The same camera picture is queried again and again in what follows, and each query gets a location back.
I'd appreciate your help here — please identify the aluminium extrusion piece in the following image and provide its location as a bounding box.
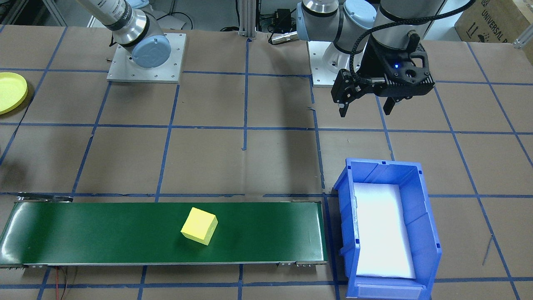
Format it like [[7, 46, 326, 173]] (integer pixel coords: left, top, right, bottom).
[[513, 33, 533, 50]]

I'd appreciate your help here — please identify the green conveyor belt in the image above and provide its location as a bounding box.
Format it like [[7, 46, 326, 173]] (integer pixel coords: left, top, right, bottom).
[[0, 194, 329, 268]]

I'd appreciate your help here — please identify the yellow foam cube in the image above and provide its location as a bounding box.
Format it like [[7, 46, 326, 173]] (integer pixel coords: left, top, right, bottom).
[[180, 207, 219, 246]]

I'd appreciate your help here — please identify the yellow round plate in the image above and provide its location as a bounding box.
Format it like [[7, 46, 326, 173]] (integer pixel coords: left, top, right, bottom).
[[0, 72, 29, 115]]

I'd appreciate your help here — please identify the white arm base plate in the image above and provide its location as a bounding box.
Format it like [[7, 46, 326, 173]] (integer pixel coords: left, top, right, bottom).
[[107, 32, 187, 83], [307, 38, 367, 88]]

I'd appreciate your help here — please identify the blue plastic storage bin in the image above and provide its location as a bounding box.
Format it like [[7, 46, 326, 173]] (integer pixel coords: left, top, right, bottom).
[[332, 157, 443, 300]]

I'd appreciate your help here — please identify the silver metal connector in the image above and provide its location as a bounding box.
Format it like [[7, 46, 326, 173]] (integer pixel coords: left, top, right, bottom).
[[269, 32, 301, 45]]

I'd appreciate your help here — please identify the brown cardboard box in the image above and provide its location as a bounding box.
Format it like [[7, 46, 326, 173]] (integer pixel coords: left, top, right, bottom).
[[454, 0, 533, 45]]

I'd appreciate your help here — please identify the white foam pad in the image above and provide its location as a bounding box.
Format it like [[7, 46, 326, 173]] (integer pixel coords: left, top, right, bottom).
[[353, 182, 417, 279]]

